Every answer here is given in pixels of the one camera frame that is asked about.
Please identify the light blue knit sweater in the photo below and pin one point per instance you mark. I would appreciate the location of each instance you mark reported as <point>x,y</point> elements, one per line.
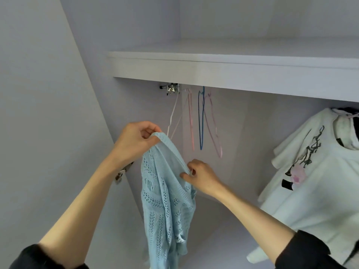
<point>165,210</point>

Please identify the cream printed t-shirt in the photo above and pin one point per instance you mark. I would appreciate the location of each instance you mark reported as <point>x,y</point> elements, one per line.
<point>319,193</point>

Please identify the person's left hand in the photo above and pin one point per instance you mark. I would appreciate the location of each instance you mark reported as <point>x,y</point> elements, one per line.
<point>134,142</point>

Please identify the grey wardrobe shelf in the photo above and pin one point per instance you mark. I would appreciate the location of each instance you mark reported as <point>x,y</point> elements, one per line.
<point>235,67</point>

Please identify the metal clip hanger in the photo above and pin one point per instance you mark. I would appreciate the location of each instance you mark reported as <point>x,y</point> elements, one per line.
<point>170,88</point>

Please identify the grey wooden wardrobe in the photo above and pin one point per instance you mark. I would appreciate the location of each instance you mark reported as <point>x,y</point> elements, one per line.
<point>235,19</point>

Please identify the person's black right sleeve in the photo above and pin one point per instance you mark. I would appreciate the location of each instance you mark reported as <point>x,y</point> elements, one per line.
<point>308,252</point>

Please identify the person's right forearm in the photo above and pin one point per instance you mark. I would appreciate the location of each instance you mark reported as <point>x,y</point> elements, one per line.
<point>255,221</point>

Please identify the person's black left sleeve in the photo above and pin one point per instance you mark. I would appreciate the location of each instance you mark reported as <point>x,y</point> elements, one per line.
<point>42,259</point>

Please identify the person's black sleeve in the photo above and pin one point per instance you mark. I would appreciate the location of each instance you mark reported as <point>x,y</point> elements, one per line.
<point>308,252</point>
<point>42,259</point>

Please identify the person's left forearm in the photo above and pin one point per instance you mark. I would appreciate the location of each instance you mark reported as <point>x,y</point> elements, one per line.
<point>81,221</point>

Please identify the person's right hand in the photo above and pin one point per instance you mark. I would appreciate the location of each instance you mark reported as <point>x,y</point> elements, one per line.
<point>203,177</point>

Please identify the metal door hinge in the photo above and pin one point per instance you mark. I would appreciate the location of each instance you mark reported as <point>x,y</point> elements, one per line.
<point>122,173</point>

